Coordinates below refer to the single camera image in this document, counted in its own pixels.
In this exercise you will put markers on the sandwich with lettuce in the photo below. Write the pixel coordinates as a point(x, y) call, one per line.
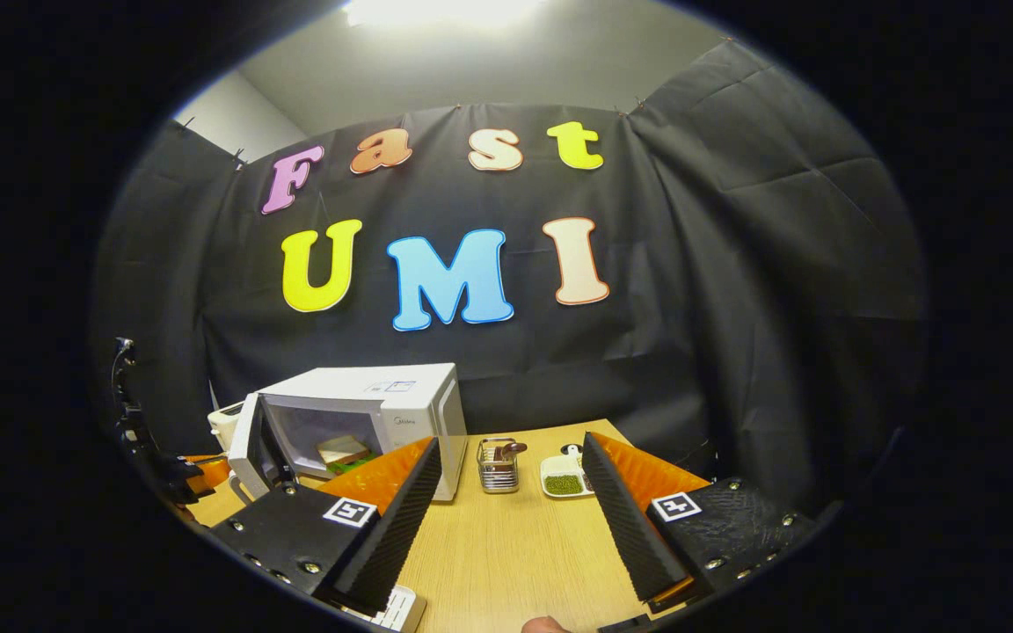
point(341, 450)

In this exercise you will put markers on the white microwave oven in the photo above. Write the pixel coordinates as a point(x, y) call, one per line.
point(357, 387)

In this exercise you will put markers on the black backdrop cloth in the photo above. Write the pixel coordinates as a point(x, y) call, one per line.
point(735, 308)

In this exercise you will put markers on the white divided dish with beans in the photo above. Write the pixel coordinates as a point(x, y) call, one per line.
point(564, 483)

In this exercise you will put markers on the large ceiling light panel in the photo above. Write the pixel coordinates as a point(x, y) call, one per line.
point(445, 10)

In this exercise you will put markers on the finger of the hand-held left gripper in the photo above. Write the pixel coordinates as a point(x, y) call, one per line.
point(214, 476)
point(200, 458)

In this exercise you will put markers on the brown wooden spoon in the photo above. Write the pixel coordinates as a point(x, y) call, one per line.
point(511, 450)

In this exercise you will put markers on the white toaster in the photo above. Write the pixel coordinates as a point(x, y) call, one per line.
point(223, 426)

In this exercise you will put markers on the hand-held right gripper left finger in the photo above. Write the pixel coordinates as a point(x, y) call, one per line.
point(392, 527)

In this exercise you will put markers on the white slotted tray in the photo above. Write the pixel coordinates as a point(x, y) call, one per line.
point(397, 609)

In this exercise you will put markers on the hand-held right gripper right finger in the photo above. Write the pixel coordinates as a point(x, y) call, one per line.
point(625, 527)

